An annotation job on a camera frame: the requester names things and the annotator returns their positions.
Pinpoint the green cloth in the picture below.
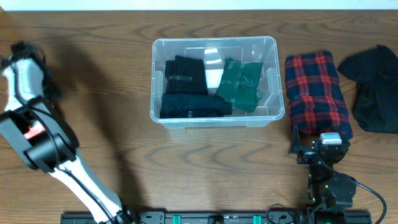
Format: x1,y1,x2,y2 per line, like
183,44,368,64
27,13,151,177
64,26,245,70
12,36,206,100
216,58,263,113

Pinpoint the dark navy cloth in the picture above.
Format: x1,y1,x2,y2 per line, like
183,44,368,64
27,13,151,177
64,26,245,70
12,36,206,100
160,93,233,119

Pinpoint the black cloth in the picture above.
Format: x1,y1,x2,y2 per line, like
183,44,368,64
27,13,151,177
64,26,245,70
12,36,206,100
165,55,208,95
338,45,397,134

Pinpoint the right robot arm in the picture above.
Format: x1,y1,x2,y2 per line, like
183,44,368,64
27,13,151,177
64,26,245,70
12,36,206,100
289,125,356,223

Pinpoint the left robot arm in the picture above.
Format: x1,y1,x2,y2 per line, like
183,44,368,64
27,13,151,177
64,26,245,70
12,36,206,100
1,42,140,223

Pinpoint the white label in container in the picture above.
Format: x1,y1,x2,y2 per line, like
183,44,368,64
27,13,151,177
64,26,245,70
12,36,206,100
205,69,223,89

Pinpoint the clear plastic storage container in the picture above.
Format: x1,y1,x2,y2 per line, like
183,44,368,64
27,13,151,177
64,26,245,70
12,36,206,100
150,36,285,129

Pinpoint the red navy plaid cloth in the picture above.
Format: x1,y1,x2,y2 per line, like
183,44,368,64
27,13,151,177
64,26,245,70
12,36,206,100
285,50,353,140

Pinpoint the black crumpled cloth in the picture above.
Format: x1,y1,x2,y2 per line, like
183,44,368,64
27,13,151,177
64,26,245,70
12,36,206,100
338,45,397,134

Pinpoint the pink crumpled cloth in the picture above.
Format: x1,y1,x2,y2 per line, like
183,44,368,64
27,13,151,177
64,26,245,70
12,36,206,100
24,124,45,139

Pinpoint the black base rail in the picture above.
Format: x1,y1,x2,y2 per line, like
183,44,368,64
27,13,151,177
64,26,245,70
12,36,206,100
60,208,374,224

